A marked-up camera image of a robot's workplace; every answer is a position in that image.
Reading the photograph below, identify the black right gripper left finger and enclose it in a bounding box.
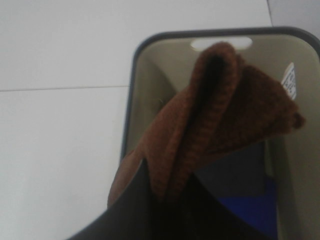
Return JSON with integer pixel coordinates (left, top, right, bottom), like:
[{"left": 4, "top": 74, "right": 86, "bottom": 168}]
[{"left": 70, "top": 159, "right": 153, "bottom": 240}]

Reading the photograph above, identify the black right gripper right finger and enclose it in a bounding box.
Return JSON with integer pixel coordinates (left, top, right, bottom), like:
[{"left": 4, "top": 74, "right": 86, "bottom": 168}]
[{"left": 159, "top": 175, "right": 265, "bottom": 240}]

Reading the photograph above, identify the brown towel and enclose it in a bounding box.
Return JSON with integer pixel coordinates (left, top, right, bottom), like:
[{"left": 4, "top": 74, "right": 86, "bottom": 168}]
[{"left": 107, "top": 42, "right": 306, "bottom": 206}]

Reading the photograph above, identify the blue towel in bin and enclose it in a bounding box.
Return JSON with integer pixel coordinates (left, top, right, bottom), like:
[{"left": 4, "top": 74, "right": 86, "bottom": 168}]
[{"left": 195, "top": 142, "right": 278, "bottom": 240}]

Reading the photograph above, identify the beige bin with grey rim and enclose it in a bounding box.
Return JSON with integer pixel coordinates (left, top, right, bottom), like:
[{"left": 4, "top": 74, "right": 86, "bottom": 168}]
[{"left": 120, "top": 27, "right": 320, "bottom": 240}]

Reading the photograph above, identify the white label sticker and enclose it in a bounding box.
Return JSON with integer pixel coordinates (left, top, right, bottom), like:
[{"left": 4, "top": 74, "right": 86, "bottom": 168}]
[{"left": 281, "top": 62, "right": 297, "bottom": 100}]

